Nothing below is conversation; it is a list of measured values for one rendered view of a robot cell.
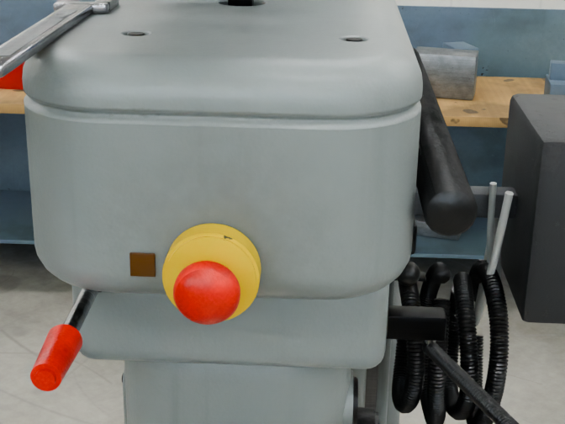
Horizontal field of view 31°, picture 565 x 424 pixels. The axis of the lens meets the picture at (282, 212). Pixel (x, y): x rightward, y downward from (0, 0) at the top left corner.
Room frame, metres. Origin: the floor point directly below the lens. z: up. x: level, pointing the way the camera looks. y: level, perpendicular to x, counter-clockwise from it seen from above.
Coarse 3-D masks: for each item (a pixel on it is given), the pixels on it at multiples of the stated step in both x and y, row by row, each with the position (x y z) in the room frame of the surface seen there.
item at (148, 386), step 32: (128, 384) 0.76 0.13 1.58; (160, 384) 0.73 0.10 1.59; (192, 384) 0.72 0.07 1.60; (224, 384) 0.72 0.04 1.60; (256, 384) 0.72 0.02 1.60; (288, 384) 0.72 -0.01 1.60; (320, 384) 0.73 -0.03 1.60; (352, 384) 0.76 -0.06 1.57; (128, 416) 0.76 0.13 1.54; (160, 416) 0.73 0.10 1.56; (192, 416) 0.72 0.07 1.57; (224, 416) 0.72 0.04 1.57; (256, 416) 0.72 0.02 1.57; (288, 416) 0.72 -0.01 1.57; (320, 416) 0.73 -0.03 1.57; (352, 416) 0.75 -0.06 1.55
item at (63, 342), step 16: (80, 304) 0.64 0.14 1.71; (80, 320) 0.63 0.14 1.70; (48, 336) 0.59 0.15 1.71; (64, 336) 0.59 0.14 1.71; (80, 336) 0.60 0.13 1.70; (48, 352) 0.57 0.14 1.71; (64, 352) 0.57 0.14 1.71; (32, 368) 0.56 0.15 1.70; (48, 368) 0.55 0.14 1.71; (64, 368) 0.56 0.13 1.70; (48, 384) 0.55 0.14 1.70
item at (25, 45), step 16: (64, 0) 0.76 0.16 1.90; (112, 0) 0.76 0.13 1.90; (48, 16) 0.69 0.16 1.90; (64, 16) 0.69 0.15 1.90; (80, 16) 0.71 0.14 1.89; (32, 32) 0.64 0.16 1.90; (48, 32) 0.64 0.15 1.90; (64, 32) 0.67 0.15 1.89; (0, 48) 0.59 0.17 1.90; (16, 48) 0.59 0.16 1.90; (32, 48) 0.60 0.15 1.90; (0, 64) 0.55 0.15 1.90; (16, 64) 0.57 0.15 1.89
